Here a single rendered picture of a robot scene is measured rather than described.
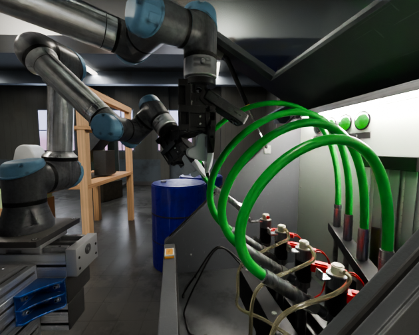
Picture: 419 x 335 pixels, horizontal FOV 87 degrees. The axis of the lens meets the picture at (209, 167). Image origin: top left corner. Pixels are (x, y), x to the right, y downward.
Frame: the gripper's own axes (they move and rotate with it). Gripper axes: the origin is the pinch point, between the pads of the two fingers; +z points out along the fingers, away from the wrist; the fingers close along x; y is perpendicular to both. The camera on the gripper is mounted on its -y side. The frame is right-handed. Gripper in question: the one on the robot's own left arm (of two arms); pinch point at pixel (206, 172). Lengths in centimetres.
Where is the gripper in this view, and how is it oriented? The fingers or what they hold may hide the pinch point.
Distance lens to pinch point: 64.1
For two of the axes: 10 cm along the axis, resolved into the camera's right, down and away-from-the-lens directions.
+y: -7.2, 6.5, 2.4
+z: 5.5, 7.4, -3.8
